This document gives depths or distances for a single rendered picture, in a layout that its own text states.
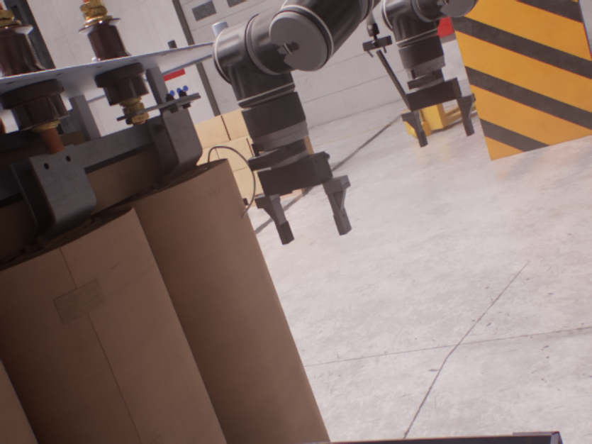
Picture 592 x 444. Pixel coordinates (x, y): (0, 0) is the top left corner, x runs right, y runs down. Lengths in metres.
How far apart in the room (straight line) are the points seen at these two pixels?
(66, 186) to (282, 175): 0.42
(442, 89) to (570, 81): 4.13
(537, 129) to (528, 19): 0.86
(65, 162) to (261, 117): 0.41
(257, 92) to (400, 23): 0.70
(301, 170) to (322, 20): 0.28
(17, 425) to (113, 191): 0.62
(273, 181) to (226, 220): 0.49
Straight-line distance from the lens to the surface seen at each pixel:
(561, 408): 2.39
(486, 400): 2.51
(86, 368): 1.35
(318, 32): 1.08
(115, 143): 1.63
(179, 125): 1.75
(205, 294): 1.68
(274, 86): 1.21
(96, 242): 1.37
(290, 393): 1.89
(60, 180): 1.40
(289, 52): 1.13
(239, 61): 1.21
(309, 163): 1.22
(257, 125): 1.22
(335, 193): 1.24
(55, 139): 1.37
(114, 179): 1.66
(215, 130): 8.13
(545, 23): 5.90
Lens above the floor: 1.23
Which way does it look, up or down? 11 degrees down
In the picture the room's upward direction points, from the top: 19 degrees counter-clockwise
